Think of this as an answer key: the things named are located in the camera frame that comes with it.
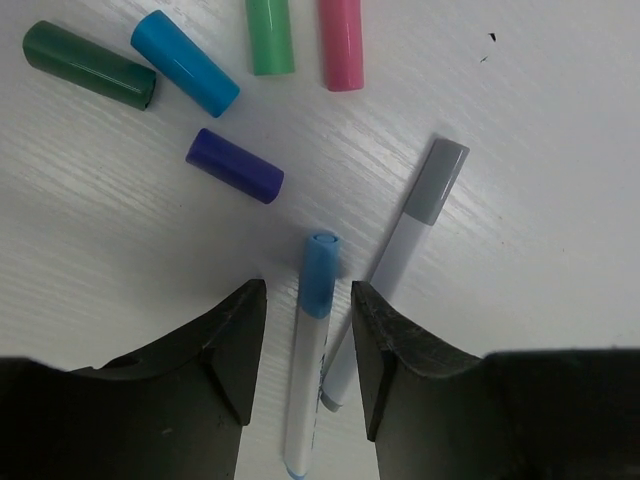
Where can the blue pen cap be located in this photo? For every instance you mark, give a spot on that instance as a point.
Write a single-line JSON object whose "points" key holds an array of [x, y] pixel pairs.
{"points": [[160, 41]]}

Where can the grey marker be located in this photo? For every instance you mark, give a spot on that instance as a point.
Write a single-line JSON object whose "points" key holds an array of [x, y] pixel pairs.
{"points": [[419, 213]]}

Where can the teal green pen cap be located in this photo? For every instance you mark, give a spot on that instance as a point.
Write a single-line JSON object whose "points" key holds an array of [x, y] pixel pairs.
{"points": [[70, 57]]}

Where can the light blue marker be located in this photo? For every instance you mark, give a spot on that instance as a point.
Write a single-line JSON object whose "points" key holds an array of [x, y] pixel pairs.
{"points": [[315, 298]]}

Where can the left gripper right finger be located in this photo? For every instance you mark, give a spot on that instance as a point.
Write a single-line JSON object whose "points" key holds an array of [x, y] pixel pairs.
{"points": [[434, 411]]}

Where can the light green pen cap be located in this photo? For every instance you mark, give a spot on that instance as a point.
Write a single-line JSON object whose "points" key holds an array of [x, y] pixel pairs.
{"points": [[269, 27]]}

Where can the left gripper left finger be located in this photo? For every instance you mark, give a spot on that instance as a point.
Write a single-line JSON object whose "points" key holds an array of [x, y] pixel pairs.
{"points": [[172, 409]]}

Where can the purple pen cap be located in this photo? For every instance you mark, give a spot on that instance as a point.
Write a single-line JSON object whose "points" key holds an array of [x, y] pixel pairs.
{"points": [[235, 166]]}

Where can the pink pen cap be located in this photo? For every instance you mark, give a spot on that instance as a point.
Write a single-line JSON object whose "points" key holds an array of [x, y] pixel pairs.
{"points": [[340, 23]]}

